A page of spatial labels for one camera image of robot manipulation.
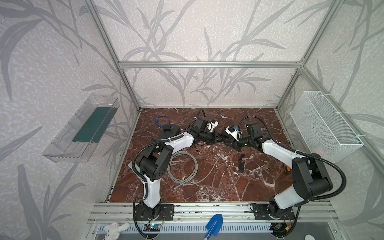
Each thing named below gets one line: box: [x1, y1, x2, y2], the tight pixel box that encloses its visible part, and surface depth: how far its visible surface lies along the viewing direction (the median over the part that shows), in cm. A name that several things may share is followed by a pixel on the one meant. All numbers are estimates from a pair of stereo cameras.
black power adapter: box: [238, 161, 245, 173], surface depth 91 cm
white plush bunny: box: [104, 222, 130, 240], surface depth 68 cm
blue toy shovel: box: [203, 214, 224, 240], surface depth 72 cm
